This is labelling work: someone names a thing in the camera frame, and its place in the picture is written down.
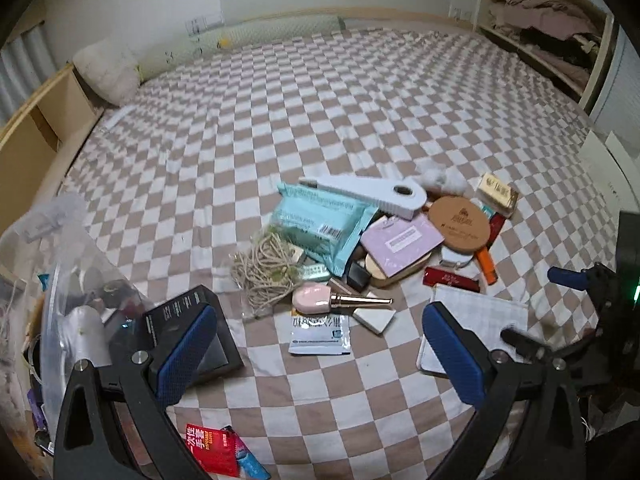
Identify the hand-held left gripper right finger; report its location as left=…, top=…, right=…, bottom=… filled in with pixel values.
left=421, top=301, right=588, bottom=480

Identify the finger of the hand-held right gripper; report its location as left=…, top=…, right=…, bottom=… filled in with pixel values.
left=547, top=262, right=618, bottom=311
left=500, top=327, right=601, bottom=376

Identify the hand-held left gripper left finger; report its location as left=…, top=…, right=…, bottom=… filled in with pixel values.
left=52, top=305, right=221, bottom=480

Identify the black box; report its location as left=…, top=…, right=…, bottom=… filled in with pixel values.
left=107, top=285, right=246, bottom=396

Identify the clear plastic storage container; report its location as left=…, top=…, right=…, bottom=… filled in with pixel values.
left=0, top=192, right=161, bottom=461

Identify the white checked notebook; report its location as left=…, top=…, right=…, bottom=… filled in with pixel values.
left=417, top=284, right=530, bottom=376

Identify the red flat box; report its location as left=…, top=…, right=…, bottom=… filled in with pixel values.
left=423, top=266, right=487, bottom=295

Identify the orange tube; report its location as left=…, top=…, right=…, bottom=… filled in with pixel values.
left=476, top=247, right=498, bottom=285

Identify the small red box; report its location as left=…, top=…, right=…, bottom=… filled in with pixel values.
left=487, top=212, right=507, bottom=248

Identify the white makeup sponge wedge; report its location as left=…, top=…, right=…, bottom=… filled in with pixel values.
left=352, top=306, right=397, bottom=336

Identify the white box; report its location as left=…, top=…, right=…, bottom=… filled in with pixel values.
left=580, top=130, right=636, bottom=211

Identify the red glove packet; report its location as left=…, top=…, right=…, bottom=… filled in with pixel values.
left=186, top=422, right=236, bottom=477

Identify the white round compact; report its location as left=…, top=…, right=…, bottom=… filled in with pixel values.
left=440, top=250, right=476, bottom=268

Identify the beige oval case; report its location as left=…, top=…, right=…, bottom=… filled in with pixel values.
left=365, top=252, right=431, bottom=288

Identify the gold box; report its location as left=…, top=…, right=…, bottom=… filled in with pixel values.
left=475, top=172, right=521, bottom=218

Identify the round brown lid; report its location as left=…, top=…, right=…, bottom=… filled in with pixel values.
left=427, top=196, right=492, bottom=252

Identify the purple card packet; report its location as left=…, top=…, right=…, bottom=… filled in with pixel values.
left=360, top=216, right=445, bottom=278

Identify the small black cube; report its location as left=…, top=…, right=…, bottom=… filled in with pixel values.
left=346, top=261, right=371, bottom=290

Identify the white sachet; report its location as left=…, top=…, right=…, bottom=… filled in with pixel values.
left=288, top=314, right=352, bottom=356

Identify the pink bottle with gold cap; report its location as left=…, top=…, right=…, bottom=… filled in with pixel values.
left=292, top=283, right=394, bottom=316

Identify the pale green small box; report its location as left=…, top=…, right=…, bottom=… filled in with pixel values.
left=292, top=262, right=333, bottom=283

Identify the white cotton ball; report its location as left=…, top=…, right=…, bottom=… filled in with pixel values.
left=417, top=165, right=473, bottom=198

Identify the white plastic comb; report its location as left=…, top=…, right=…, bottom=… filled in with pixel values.
left=298, top=175, right=428, bottom=222

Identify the dark clothes pile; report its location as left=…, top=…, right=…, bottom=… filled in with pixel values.
left=520, top=30, right=601, bottom=63

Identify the white fabric tag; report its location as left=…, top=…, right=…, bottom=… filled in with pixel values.
left=102, top=107, right=133, bottom=128

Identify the pink clothes pile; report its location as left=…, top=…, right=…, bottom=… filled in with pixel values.
left=487, top=0, right=606, bottom=41

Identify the checkered bed sheet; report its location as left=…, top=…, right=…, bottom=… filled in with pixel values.
left=60, top=27, right=621, bottom=480

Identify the wooden bedside shelf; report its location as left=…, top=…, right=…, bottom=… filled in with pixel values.
left=0, top=62, right=108, bottom=201

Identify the wooden wardrobe shelf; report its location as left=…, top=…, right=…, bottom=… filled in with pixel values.
left=472, top=0, right=616, bottom=113

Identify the white fluffy pillow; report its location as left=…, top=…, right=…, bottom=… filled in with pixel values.
left=73, top=40, right=143, bottom=107

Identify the grey curtain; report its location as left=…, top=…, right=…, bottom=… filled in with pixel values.
left=0, top=25, right=58, bottom=116

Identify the green bolster pillow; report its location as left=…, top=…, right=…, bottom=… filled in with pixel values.
left=135, top=15, right=347, bottom=81

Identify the thin rope bundle in bag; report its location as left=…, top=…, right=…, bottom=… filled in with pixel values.
left=230, top=227, right=306, bottom=318

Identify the double wall socket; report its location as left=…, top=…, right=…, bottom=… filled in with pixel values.
left=185, top=12, right=223, bottom=36

